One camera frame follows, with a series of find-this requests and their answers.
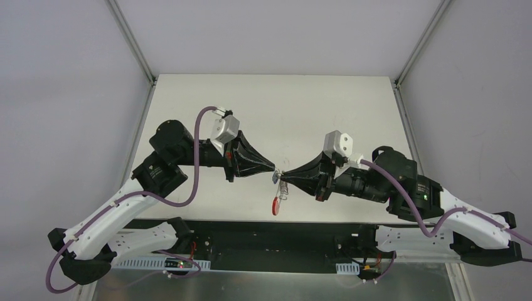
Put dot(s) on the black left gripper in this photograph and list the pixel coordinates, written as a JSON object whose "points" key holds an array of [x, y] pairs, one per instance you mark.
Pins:
{"points": [[229, 160]]}

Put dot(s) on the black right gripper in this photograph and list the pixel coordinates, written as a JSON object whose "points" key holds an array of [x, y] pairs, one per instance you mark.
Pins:
{"points": [[325, 179]]}

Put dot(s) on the metal key holder red handle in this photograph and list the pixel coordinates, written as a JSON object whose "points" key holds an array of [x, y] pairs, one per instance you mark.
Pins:
{"points": [[281, 194]]}

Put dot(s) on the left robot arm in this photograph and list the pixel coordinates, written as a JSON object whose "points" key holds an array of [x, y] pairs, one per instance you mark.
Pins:
{"points": [[86, 252]]}

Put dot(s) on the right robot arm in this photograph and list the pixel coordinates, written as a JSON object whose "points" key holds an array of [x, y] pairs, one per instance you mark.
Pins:
{"points": [[442, 223]]}

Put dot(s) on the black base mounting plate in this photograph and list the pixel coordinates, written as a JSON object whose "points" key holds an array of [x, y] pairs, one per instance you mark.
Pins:
{"points": [[260, 246]]}

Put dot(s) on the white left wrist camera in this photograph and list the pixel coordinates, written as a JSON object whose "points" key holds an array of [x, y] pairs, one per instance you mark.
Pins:
{"points": [[225, 129]]}

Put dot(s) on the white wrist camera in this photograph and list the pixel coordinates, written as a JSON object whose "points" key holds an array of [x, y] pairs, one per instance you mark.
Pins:
{"points": [[338, 147], [225, 129]]}

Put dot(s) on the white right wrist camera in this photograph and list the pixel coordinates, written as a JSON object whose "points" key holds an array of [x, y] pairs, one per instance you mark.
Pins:
{"points": [[338, 147]]}

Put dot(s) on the right white cable duct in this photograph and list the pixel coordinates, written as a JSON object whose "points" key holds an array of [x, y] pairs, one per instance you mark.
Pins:
{"points": [[347, 268]]}

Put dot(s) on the white cable duct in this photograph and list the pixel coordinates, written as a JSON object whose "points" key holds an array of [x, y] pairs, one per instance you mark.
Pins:
{"points": [[163, 263], [347, 268]]}

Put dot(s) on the left white cable duct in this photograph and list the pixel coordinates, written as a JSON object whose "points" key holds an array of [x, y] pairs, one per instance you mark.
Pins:
{"points": [[163, 263]]}

